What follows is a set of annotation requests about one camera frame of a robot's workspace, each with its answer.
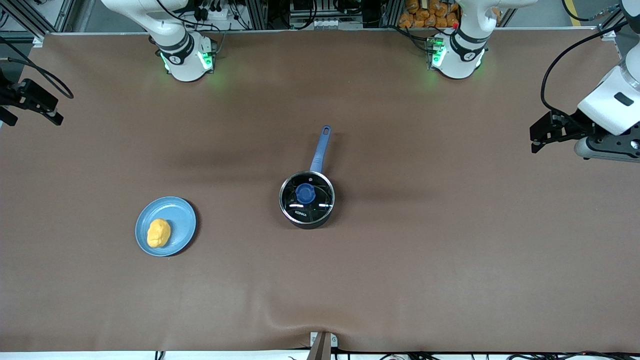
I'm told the yellow peeled potato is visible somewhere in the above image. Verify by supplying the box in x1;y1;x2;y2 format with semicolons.
147;218;172;249

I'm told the glass lid with blue knob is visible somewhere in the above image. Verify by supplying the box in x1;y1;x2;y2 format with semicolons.
280;171;335;223

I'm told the bag of orange items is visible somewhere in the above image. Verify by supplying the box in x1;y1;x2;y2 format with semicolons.
398;0;461;29

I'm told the blue round plate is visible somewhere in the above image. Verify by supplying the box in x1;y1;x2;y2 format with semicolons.
135;196;197;257

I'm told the brown table mat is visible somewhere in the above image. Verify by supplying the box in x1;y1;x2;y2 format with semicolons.
0;27;640;353

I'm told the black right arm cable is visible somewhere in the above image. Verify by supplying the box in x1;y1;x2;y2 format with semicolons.
0;37;74;99

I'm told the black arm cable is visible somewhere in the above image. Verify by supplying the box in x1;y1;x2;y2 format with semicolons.
541;27;618;118
0;37;74;99

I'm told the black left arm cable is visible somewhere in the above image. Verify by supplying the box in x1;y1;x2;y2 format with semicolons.
541;27;618;118

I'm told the blue pot with long handle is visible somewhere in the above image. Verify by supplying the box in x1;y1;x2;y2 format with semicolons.
279;125;336;230

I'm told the metal table edge bracket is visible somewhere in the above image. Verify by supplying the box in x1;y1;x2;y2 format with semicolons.
309;330;339;360

